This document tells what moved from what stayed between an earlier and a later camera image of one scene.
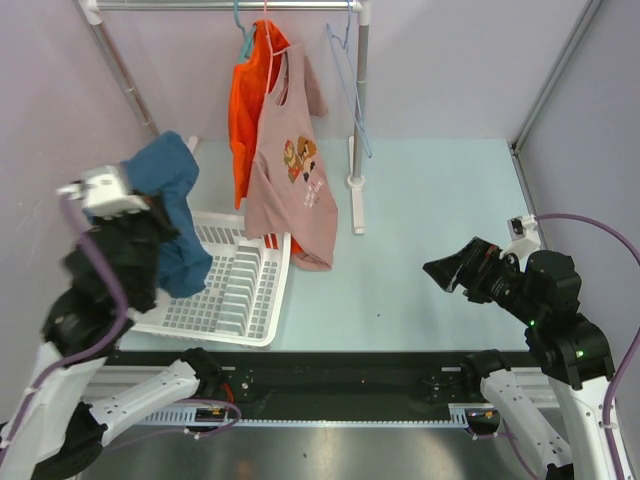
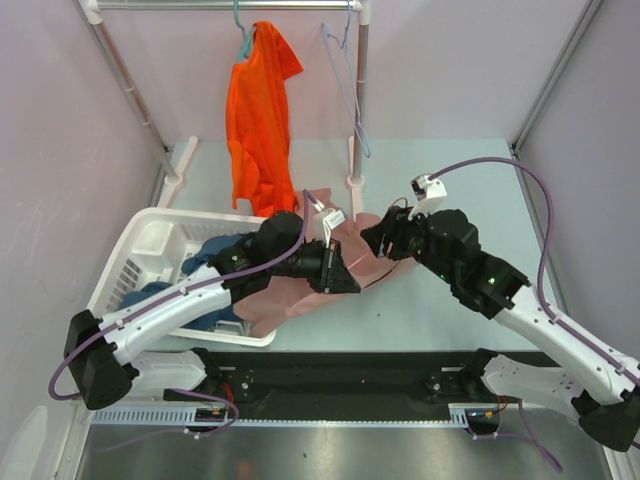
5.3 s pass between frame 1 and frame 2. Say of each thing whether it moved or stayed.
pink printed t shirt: moved
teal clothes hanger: stayed
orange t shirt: stayed
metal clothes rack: stayed
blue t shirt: moved
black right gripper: moved
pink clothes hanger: moved
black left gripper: moved
